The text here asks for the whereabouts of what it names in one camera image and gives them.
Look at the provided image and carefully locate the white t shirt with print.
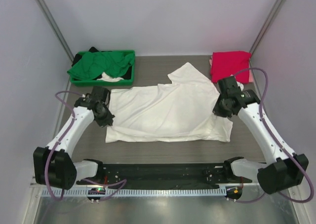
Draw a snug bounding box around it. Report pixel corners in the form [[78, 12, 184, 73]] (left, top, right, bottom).
[[105, 63, 233, 143]]

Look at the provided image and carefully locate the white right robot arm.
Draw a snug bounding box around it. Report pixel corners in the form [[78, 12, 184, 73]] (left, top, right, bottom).
[[213, 76, 309, 194]]

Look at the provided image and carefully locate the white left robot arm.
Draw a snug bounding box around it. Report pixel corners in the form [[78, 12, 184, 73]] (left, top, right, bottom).
[[33, 86, 115, 190]]

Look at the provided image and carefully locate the white t shirt in bin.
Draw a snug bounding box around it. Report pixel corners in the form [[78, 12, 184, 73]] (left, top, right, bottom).
[[96, 72, 124, 82]]

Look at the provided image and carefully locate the green plastic bin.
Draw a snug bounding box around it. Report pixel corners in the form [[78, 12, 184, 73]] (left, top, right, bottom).
[[70, 50, 136, 87]]

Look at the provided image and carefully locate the pink folded t shirt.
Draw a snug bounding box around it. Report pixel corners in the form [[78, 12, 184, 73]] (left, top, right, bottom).
[[209, 57, 254, 83]]

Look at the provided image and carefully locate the green t shirt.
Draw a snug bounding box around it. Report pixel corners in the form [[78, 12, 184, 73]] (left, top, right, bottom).
[[67, 51, 135, 81]]

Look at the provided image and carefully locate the red folded t shirt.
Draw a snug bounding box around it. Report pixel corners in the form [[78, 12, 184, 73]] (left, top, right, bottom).
[[209, 51, 252, 84]]

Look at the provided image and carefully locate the black t shirt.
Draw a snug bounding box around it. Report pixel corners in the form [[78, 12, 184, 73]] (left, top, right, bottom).
[[71, 47, 99, 67]]

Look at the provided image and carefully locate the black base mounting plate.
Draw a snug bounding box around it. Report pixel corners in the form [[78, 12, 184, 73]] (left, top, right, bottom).
[[89, 163, 252, 190]]

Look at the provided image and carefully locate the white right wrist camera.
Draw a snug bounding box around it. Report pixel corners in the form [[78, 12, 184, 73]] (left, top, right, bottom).
[[237, 81, 244, 91]]

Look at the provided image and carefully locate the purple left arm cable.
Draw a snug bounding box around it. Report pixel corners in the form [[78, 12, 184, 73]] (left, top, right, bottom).
[[45, 90, 128, 201]]

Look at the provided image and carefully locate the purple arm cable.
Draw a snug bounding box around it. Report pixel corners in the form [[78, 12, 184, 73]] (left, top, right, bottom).
[[231, 67, 314, 204], [45, 90, 128, 201]]

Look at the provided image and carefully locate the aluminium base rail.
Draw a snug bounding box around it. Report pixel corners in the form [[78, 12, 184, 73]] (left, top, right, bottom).
[[29, 166, 301, 189]]

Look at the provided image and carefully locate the white slotted cable duct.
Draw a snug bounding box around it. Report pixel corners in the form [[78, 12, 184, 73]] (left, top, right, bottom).
[[41, 187, 227, 198]]

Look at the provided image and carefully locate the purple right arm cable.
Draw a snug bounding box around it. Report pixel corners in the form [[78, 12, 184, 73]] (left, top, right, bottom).
[[231, 67, 314, 204]]

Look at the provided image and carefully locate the right aluminium corner post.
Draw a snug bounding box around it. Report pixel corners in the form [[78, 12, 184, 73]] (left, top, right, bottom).
[[249, 0, 286, 55]]

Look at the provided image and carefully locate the aluminium corner post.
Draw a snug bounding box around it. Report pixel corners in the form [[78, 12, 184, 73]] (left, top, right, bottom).
[[35, 0, 74, 61], [249, 0, 286, 55]]

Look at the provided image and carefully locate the left aluminium corner post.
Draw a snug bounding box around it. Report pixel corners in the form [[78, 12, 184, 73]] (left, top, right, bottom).
[[35, 0, 74, 61]]

